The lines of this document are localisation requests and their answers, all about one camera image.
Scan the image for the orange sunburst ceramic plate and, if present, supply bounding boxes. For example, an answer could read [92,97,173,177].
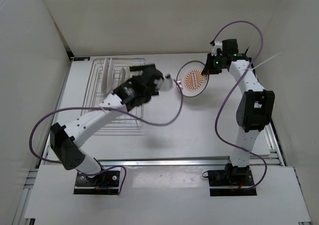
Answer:
[176,60,209,98]

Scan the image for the green band ceramic plate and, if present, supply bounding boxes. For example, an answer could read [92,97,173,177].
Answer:
[101,58,114,94]

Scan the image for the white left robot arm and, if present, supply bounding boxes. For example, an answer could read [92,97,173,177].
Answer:
[50,64,172,185]

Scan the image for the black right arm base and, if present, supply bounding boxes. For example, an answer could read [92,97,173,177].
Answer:
[202,163,257,197]

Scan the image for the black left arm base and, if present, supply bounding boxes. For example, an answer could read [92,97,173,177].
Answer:
[73,169,121,195]

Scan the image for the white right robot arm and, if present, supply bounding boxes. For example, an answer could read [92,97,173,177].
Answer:
[201,39,275,185]

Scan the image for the clear glass plate middle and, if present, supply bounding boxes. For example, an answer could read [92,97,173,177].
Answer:
[125,66,134,80]

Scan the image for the clear glass plate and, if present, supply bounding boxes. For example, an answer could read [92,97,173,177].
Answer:
[118,68,126,87]
[125,66,134,80]

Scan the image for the clear glass plate front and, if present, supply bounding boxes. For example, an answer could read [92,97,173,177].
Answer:
[118,68,126,87]

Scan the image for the green rim dotted plate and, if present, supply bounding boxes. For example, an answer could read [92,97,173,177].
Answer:
[106,58,114,93]

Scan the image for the dark blue label sticker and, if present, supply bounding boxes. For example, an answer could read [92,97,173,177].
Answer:
[73,57,90,61]

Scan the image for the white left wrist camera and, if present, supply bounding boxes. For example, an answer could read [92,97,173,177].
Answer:
[154,74,174,91]

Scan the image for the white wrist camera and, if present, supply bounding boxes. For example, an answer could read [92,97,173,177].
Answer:
[154,74,174,91]
[210,41,223,56]

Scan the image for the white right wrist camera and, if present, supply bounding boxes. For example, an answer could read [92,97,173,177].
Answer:
[210,41,223,56]

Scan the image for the silver wire dish rack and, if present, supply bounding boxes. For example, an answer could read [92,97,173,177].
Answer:
[83,57,146,135]

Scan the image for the white cable tie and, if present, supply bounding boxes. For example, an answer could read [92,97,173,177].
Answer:
[248,51,282,71]

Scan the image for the aluminium mounting rail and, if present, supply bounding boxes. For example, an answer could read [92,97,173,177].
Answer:
[42,157,232,168]

